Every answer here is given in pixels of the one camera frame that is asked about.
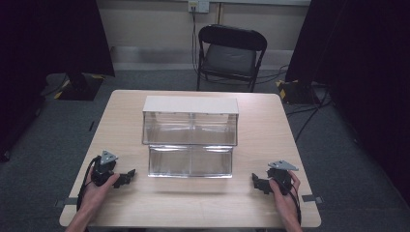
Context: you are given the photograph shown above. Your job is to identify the person's right hand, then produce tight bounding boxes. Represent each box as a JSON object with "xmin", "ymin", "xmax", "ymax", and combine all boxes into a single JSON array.
[{"xmin": 268, "ymin": 169, "xmax": 303, "ymax": 212}]

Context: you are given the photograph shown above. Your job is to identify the black floor cables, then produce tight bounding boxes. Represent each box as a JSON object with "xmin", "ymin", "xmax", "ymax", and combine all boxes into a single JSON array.
[{"xmin": 257, "ymin": 64, "xmax": 334, "ymax": 143}]

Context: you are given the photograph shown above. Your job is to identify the grey tape strip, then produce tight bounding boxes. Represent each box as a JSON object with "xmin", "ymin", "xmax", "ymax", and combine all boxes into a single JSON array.
[
  {"xmin": 53, "ymin": 196, "xmax": 79, "ymax": 208},
  {"xmin": 301, "ymin": 193, "xmax": 325, "ymax": 205}
]

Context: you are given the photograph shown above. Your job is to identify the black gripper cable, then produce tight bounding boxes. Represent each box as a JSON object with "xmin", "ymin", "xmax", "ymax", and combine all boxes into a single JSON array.
[
  {"xmin": 283, "ymin": 182, "xmax": 303, "ymax": 226},
  {"xmin": 75, "ymin": 155, "xmax": 103, "ymax": 213}
]

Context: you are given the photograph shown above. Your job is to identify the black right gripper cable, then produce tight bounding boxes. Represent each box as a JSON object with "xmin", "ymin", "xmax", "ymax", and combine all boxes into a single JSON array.
[{"xmin": 283, "ymin": 182, "xmax": 303, "ymax": 226}]

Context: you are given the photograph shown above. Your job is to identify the black wall outlet cable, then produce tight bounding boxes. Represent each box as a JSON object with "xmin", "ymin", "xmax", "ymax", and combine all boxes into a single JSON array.
[{"xmin": 190, "ymin": 7, "xmax": 201, "ymax": 76}]

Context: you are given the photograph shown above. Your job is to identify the clear drawer cabinet white top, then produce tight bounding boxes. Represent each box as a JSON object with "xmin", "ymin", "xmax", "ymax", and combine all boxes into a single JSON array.
[{"xmin": 141, "ymin": 95, "xmax": 240, "ymax": 147}]

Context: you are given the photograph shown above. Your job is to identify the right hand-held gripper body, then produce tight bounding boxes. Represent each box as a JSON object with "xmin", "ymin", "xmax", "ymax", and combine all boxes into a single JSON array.
[{"xmin": 266, "ymin": 159, "xmax": 300, "ymax": 196}]

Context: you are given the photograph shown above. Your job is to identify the black folding chair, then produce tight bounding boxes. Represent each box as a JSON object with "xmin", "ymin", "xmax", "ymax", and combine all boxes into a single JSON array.
[{"xmin": 195, "ymin": 23, "xmax": 269, "ymax": 94}]

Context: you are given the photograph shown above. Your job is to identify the person's left hand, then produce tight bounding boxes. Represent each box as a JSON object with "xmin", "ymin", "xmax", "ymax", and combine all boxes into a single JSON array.
[{"xmin": 79, "ymin": 165, "xmax": 121, "ymax": 212}]

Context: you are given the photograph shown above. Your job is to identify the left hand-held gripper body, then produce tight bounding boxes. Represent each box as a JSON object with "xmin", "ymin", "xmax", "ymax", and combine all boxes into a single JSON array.
[{"xmin": 91, "ymin": 150, "xmax": 119, "ymax": 188}]

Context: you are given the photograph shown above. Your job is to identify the black curtain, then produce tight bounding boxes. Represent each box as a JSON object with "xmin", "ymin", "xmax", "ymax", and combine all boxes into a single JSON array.
[
  {"xmin": 0, "ymin": 0, "xmax": 116, "ymax": 163},
  {"xmin": 284, "ymin": 0, "xmax": 410, "ymax": 207}
]

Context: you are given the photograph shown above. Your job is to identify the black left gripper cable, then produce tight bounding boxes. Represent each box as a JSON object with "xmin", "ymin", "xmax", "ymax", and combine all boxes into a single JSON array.
[{"xmin": 75, "ymin": 155, "xmax": 103, "ymax": 213}]

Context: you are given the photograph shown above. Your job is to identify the black stand base striped tape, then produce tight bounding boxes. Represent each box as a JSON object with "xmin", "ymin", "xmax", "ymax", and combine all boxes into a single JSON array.
[
  {"xmin": 275, "ymin": 78, "xmax": 322, "ymax": 106},
  {"xmin": 53, "ymin": 72, "xmax": 106, "ymax": 102}
]

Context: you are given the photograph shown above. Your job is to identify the clear plastic drawer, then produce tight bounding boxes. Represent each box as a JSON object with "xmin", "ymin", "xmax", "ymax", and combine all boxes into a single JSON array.
[{"xmin": 147, "ymin": 144, "xmax": 234, "ymax": 179}]

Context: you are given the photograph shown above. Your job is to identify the white wall outlet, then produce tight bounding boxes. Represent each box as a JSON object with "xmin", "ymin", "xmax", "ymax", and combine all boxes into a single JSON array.
[{"xmin": 188, "ymin": 0, "xmax": 211, "ymax": 15}]

